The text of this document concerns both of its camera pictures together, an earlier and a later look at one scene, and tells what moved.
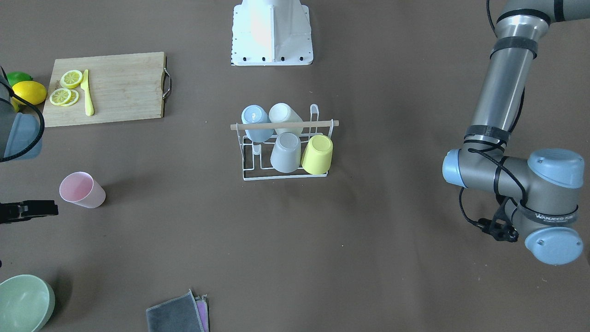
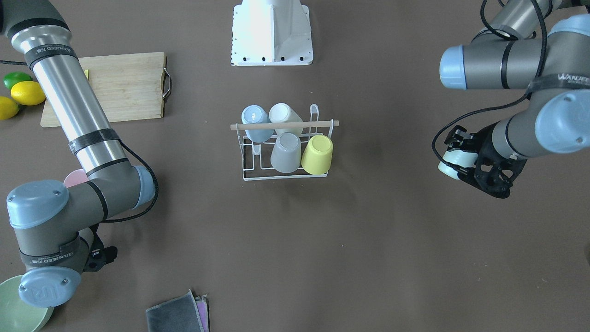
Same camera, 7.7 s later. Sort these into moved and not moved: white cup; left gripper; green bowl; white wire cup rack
Moved: left gripper
Not moved: white wire cup rack; green bowl; white cup
